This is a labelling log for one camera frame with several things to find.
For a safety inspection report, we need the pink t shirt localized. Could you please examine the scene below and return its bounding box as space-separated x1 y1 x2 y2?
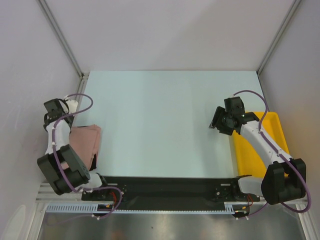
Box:
69 124 102 170

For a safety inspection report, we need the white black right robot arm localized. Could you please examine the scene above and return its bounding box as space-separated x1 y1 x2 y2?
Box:
209 96 311 205

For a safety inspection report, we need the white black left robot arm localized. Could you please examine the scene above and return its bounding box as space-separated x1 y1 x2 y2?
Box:
37 98 111 200

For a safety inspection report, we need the yellow plastic tray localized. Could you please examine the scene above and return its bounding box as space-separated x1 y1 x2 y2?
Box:
232 111 290 178

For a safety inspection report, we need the folded black t shirt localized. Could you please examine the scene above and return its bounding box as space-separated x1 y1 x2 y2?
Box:
89 154 97 171

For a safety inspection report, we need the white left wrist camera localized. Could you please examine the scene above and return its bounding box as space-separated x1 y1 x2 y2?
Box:
63 96 79 114

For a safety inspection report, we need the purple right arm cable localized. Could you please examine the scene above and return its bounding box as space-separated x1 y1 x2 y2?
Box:
232 89 312 214

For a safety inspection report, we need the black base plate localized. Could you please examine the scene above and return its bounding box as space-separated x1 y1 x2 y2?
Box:
82 175 261 211

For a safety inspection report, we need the left aluminium corner post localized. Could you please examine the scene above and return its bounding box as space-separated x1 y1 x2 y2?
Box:
36 0 84 79

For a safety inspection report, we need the aluminium corner post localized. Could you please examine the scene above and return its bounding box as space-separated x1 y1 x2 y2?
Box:
256 0 304 77
36 0 84 79

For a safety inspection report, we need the aluminium frame rail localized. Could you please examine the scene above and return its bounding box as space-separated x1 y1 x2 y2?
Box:
36 183 266 203

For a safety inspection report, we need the white slotted cable duct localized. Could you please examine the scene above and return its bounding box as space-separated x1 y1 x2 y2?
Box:
45 202 247 216

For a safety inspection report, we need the right aluminium corner post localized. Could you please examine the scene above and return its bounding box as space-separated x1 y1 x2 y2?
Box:
256 0 304 77

